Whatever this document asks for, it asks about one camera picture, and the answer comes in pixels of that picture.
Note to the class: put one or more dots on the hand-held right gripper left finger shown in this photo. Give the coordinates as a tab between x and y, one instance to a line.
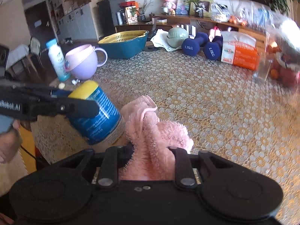
110	159

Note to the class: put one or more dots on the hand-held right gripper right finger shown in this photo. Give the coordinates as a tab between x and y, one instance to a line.
181	161

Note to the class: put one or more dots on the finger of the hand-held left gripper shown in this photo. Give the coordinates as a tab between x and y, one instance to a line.
35	91
77	109

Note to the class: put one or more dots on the yellow-lidded blue bottle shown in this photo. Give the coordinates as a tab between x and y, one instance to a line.
100	121

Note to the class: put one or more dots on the pink fluffy towel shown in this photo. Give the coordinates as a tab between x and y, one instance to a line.
150	145

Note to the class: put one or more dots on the person's left hand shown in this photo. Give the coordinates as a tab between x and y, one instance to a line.
9	145

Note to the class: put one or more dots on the crumpled foil piece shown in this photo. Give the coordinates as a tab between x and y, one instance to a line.
75	82

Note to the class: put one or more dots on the small pale round piece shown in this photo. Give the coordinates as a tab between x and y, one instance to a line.
61	85

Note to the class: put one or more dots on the white bottle with blue cap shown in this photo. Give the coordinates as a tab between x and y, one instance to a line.
57	61

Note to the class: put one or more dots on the wooden chair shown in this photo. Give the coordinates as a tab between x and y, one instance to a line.
35	49

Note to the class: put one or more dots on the purple cup with pink lid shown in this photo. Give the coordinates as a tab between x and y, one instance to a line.
82	63

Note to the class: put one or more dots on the dark wooden door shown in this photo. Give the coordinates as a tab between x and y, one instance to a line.
37	21

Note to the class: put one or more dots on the teal basin with yellow colander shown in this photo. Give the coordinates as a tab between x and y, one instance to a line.
124	46

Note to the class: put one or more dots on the black cabinet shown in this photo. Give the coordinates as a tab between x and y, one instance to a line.
110	16

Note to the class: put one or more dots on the silver thermos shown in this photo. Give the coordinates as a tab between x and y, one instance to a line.
119	17

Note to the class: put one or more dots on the white cloth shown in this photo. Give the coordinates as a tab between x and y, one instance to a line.
158	38

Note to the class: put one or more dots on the printed picture box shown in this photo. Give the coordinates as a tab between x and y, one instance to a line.
131	15

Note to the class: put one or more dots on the dark vase with twigs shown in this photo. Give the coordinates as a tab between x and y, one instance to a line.
142	16

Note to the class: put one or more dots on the blue dumbbell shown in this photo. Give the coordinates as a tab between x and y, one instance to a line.
192	46
213	50

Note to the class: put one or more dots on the red flat box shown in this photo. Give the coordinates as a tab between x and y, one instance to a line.
127	4

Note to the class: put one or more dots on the clear measuring cup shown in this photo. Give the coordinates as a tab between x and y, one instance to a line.
262	70

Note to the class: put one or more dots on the green lidded bowl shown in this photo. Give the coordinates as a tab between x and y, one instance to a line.
177	37

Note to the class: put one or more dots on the orange and white packet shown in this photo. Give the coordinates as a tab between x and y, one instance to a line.
241	54

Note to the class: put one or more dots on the black and white striped box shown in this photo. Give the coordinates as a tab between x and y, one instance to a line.
186	30

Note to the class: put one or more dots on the red bag of oranges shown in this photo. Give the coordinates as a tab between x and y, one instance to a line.
286	73

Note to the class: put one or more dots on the pink bear figure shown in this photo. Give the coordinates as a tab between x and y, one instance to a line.
168	1

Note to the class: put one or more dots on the wooden television console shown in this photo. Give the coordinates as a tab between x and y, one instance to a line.
248	32

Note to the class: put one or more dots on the blue picture card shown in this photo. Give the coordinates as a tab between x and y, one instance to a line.
182	5

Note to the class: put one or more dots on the oranges in plastic bag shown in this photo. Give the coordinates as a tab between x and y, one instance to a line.
238	20

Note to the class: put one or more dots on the potted plant in striped vase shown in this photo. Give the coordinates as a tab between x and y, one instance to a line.
199	10

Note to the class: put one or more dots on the plastic bag of snacks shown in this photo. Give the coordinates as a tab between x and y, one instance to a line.
220	14

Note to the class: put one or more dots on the wall shelving unit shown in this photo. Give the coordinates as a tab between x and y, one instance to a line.
75	11

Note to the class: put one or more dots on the green photo frame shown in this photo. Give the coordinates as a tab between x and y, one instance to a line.
205	4

